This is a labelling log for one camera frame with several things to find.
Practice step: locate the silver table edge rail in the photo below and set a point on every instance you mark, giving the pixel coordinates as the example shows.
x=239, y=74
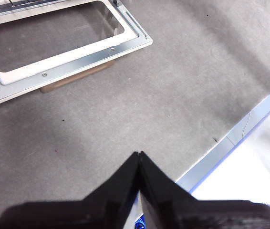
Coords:
x=221, y=155

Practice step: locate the small blue round object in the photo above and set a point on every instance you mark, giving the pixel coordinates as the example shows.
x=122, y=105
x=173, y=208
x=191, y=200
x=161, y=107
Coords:
x=140, y=224

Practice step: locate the oven door with glass window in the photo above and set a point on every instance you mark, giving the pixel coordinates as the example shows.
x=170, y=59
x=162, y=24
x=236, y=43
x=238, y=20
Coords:
x=77, y=64

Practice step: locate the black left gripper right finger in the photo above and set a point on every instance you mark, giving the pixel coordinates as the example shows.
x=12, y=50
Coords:
x=185, y=212

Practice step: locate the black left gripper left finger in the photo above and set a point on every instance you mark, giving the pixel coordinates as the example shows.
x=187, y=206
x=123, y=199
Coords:
x=89, y=212

